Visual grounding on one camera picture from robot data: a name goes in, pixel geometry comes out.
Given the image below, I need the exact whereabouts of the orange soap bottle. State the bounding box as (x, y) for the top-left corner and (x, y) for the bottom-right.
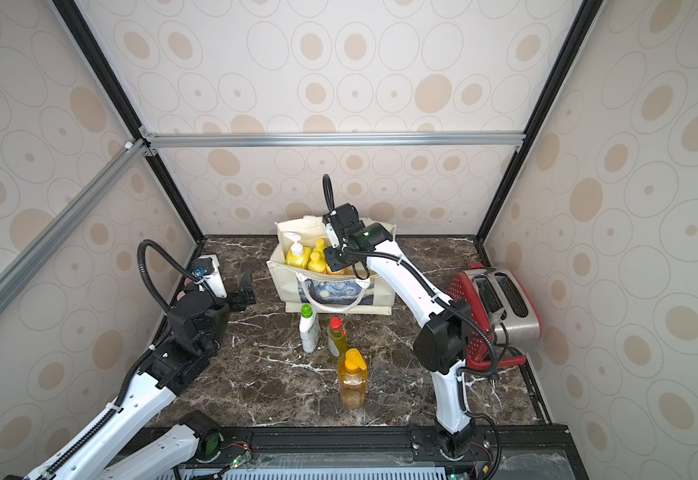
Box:
(307, 251), (328, 274)
(313, 238), (326, 257)

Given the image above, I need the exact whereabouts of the cream Starry Night tote bag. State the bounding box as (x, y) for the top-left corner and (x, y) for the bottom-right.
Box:
(267, 215), (396, 315)

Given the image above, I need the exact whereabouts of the large yellow pump soap bottle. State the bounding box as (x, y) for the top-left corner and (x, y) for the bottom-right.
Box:
(284, 232), (313, 270)

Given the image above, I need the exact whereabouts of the green bottle red cap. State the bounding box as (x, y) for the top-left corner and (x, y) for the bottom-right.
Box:
(328, 317), (348, 359)

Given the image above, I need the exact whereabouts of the amber pump soap bottle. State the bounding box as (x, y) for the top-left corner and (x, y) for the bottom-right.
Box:
(338, 348), (369, 410)

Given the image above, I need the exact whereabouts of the orange soap bottle back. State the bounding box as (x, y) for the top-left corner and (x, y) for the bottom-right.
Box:
(313, 238), (326, 257)

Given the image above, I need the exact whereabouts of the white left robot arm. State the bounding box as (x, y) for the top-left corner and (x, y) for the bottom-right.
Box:
(27, 267), (256, 479)

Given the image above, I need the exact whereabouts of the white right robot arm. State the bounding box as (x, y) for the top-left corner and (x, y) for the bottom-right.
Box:
(323, 200), (470, 435)

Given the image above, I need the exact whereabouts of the white bottle green cap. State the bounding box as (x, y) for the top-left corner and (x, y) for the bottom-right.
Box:
(299, 304), (320, 353)

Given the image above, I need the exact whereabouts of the silver aluminium crossbar back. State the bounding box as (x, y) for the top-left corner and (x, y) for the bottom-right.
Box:
(146, 131), (526, 148)

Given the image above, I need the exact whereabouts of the silver aluminium crossbar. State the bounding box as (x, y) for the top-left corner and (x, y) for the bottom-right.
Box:
(0, 139), (147, 315)
(146, 131), (526, 148)

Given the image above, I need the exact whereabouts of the red polka dot toaster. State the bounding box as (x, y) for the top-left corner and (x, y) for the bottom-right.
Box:
(447, 264), (542, 368)

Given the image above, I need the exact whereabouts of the silver aluminium crossbar left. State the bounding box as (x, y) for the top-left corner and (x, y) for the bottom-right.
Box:
(0, 139), (147, 315)

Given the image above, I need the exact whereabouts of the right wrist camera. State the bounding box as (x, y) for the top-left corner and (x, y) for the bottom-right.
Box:
(322, 214), (340, 249)

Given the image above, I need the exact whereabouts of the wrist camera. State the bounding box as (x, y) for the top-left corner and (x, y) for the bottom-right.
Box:
(190, 254), (227, 299)
(322, 214), (340, 249)

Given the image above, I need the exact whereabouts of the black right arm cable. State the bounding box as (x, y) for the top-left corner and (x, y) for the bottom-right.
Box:
(322, 173), (501, 380)

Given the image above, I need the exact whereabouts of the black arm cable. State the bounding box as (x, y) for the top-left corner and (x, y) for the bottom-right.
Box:
(42, 239), (218, 480)
(322, 173), (501, 380)

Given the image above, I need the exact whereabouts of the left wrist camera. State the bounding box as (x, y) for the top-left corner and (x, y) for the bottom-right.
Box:
(190, 254), (227, 299)

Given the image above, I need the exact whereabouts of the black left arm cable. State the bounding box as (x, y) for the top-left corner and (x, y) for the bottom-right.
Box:
(42, 239), (218, 480)

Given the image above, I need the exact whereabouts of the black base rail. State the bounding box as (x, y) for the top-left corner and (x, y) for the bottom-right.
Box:
(126, 423), (590, 480)

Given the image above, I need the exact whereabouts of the black corner frame post right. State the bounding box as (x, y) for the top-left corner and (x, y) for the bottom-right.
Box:
(474, 0), (604, 247)

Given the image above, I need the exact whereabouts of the black corner frame post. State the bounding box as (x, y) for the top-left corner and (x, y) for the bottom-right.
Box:
(474, 0), (604, 247)
(52, 0), (205, 244)

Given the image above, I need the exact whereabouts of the black corner frame post left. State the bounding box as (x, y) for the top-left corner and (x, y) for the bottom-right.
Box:
(52, 0), (205, 244)

